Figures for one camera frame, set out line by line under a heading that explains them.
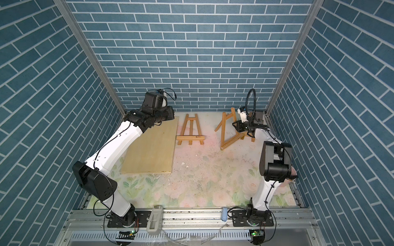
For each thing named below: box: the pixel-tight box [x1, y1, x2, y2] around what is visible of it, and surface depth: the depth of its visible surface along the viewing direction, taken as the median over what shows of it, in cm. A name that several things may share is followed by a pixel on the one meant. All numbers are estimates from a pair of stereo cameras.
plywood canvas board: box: [120, 115, 180, 175], surface depth 96 cm
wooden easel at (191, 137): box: [175, 113, 206, 146], surface depth 106 cm
